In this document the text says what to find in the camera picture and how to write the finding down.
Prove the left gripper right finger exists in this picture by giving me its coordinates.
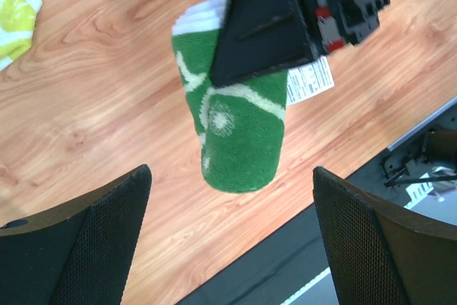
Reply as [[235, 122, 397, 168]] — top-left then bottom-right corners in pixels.
[[313, 166, 456, 304]]

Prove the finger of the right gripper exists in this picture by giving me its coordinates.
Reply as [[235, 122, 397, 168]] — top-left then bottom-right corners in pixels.
[[210, 0, 320, 87]]

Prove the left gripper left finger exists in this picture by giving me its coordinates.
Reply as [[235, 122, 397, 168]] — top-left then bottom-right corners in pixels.
[[1, 164, 152, 304]]

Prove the green dinosaur pattern towel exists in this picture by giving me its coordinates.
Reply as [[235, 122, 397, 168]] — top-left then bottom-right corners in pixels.
[[172, 0, 334, 193]]

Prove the lime yellow towel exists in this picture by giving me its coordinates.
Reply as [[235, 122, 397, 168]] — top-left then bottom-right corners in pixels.
[[1, 0, 43, 70]]

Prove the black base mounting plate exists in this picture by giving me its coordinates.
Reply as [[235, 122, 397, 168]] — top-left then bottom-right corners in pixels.
[[178, 147, 457, 305]]

